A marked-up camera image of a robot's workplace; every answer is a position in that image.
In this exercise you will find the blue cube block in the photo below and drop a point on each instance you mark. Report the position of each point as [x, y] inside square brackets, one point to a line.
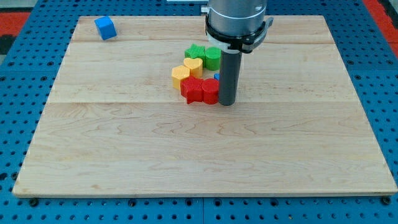
[105, 27]

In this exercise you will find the wooden board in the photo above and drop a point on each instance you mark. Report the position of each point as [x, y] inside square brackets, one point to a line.
[114, 126]

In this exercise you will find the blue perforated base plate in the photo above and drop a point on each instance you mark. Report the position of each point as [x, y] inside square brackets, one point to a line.
[29, 69]

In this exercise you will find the red cylinder block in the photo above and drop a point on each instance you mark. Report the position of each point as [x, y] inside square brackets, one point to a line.
[210, 91]

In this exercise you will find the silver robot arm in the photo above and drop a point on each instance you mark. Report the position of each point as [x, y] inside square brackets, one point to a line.
[236, 17]

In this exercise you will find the green star block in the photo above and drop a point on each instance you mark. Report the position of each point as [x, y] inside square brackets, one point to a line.
[196, 51]

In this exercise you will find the yellow heart block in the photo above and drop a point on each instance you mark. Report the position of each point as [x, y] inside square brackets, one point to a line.
[195, 65]

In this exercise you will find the red star block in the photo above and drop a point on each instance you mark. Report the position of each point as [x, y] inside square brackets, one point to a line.
[191, 89]

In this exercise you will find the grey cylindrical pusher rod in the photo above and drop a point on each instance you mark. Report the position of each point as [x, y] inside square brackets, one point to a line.
[229, 75]

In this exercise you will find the yellow hexagon block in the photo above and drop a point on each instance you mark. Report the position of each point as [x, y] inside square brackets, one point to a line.
[179, 74]

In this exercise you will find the green cylinder block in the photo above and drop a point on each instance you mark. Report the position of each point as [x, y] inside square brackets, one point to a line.
[212, 58]

